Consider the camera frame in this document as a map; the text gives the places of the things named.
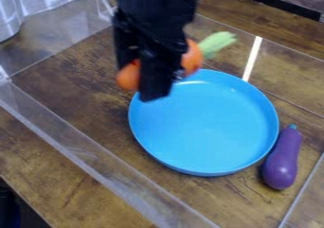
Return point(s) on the orange toy carrot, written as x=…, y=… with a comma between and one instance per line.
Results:
x=202, y=51

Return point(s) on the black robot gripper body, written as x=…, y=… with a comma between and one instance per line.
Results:
x=159, y=21

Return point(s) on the blue round tray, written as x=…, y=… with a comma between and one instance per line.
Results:
x=211, y=129

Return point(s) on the purple toy eggplant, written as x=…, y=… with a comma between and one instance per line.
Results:
x=281, y=167

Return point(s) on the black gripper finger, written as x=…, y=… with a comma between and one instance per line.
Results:
x=127, y=46
x=159, y=68

